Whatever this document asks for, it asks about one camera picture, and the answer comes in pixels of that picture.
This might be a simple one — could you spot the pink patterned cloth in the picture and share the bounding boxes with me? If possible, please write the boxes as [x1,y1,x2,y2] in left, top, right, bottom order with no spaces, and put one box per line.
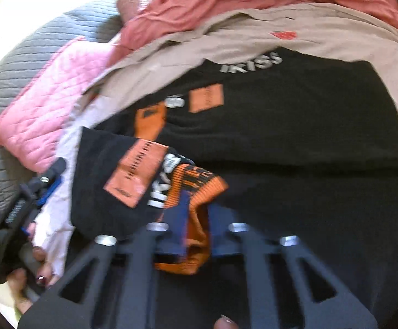
[116,0,152,21]

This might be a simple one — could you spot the person's left hand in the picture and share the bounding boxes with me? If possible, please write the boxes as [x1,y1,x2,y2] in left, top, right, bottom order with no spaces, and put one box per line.
[6,246,62,313]

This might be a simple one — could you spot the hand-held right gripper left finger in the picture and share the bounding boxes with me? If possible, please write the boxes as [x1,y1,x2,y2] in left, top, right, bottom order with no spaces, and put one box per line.
[24,192,191,329]

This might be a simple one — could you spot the black shirt orange patches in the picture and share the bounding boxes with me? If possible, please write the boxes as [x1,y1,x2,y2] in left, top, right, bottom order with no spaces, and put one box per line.
[93,46,398,329]

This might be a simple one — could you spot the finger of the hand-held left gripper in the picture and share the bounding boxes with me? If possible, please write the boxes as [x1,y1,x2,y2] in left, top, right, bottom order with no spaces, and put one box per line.
[31,159,67,210]

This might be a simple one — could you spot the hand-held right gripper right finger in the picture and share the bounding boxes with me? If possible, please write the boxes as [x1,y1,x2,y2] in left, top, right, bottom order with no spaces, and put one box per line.
[210,206,378,329]

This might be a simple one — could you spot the black pants orange waistband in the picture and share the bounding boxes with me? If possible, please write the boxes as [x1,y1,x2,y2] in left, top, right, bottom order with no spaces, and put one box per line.
[70,127,229,277]

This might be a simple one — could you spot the pale pink cloth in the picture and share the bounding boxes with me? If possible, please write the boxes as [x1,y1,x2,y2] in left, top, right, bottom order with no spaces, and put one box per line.
[28,89,117,282]

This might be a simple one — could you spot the grey quilted blanket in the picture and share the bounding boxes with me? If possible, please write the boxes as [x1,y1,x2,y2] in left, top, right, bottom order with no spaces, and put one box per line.
[0,2,125,213]

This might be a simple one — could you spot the pink quilted pillow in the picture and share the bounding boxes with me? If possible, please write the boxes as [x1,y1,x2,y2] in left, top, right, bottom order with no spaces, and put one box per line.
[0,36,115,174]

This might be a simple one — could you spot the person's right hand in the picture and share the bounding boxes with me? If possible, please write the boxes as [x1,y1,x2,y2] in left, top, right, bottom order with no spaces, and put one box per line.
[214,314,237,329]

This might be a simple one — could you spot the beige strawberry print blanket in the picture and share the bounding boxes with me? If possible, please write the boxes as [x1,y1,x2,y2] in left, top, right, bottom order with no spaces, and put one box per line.
[72,3,398,151]

